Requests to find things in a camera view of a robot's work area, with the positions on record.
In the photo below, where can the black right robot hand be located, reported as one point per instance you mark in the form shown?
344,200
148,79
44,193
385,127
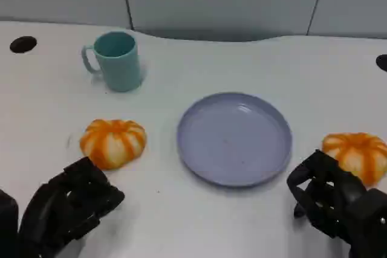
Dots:
332,197

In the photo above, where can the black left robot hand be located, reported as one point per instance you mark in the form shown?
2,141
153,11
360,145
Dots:
60,206

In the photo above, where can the orange white toy bread roll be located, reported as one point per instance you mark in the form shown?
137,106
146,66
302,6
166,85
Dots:
112,143
359,152

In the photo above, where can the lilac plate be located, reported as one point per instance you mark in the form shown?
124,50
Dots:
232,140

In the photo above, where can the pale green mug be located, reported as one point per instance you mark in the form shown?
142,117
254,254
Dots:
121,67

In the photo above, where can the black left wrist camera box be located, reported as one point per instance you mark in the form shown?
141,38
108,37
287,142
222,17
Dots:
7,224

